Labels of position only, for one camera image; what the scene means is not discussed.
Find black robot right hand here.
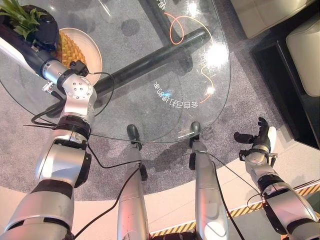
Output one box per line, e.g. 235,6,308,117
233,116,277,153

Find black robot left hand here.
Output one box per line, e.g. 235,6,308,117
0,9,60,76

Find yellow pineapple with green leaves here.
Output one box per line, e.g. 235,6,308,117
0,0,88,70

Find beige round plate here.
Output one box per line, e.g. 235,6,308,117
58,27,104,86

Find grey carpet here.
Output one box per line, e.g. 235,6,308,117
0,0,298,202

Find dark robot right foot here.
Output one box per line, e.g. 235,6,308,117
189,121,202,148

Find dark robot foot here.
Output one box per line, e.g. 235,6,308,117
126,123,143,151
189,121,202,148

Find yellow black hazard tape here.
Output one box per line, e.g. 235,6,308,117
149,183,320,238

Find silver robot right leg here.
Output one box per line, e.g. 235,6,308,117
189,139,230,240

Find silver robot leg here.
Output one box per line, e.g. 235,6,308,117
189,139,230,240
116,142,151,240

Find white sofa cushion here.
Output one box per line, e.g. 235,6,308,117
285,13,320,98
229,0,320,40

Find black table base bar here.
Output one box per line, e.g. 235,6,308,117
146,0,182,44
92,27,210,96

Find dark robot left foot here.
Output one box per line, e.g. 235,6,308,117
126,123,143,151

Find silver robot left leg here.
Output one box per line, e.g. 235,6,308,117
116,142,151,240

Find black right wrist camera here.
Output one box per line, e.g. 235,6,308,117
238,149,250,162

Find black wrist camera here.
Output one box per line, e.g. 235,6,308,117
238,149,250,162
69,60,90,78

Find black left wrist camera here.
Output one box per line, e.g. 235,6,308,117
69,60,90,78

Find black right leg cable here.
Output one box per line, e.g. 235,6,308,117
206,151,265,240

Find black leg cable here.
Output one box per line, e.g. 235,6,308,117
206,151,265,240
72,143,143,240

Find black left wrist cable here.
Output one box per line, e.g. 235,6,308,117
23,71,116,131

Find black left leg cable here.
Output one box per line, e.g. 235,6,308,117
72,143,143,240

